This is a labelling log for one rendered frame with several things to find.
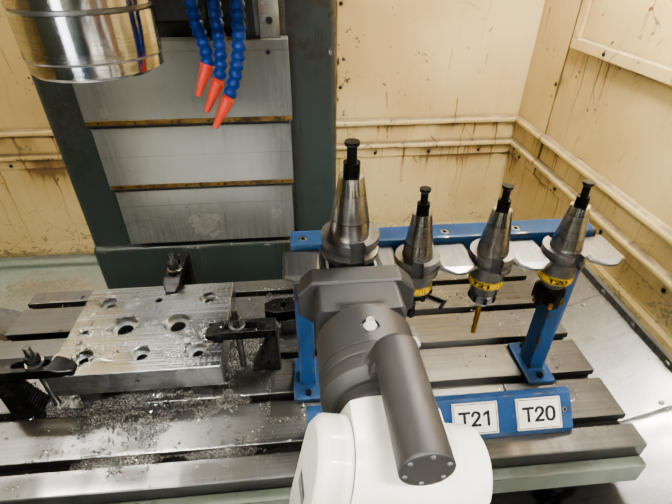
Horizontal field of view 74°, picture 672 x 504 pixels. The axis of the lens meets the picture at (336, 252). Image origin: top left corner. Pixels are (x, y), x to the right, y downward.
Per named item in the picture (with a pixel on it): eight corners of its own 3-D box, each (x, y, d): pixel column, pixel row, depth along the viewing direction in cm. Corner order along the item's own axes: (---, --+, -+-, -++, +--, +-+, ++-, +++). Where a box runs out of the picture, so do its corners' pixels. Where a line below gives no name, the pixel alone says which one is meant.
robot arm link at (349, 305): (416, 245, 45) (452, 328, 35) (407, 315, 50) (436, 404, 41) (291, 251, 44) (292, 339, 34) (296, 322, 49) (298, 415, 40)
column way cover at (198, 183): (299, 239, 125) (287, 39, 95) (125, 247, 121) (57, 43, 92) (298, 229, 129) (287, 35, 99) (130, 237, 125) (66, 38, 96)
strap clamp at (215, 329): (280, 369, 87) (274, 313, 78) (212, 374, 86) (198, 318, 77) (281, 356, 90) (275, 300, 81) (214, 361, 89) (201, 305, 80)
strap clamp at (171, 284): (187, 325, 97) (172, 271, 88) (171, 326, 97) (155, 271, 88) (197, 286, 108) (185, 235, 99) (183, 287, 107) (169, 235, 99)
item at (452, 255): (479, 275, 62) (480, 270, 61) (442, 277, 61) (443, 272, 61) (463, 246, 67) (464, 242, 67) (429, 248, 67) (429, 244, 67)
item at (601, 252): (629, 266, 63) (631, 262, 63) (594, 268, 63) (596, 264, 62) (601, 239, 69) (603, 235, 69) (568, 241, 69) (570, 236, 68)
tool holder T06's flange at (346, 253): (368, 232, 52) (369, 214, 51) (385, 262, 48) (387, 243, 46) (316, 239, 51) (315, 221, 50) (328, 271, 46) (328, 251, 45)
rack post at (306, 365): (323, 401, 81) (320, 272, 64) (294, 403, 81) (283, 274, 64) (320, 359, 89) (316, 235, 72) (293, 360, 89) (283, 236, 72)
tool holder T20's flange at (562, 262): (565, 245, 69) (570, 232, 68) (593, 268, 64) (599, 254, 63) (530, 251, 68) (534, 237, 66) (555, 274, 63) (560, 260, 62)
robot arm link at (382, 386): (419, 413, 41) (458, 549, 32) (307, 403, 39) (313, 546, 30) (470, 325, 35) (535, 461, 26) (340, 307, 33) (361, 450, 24)
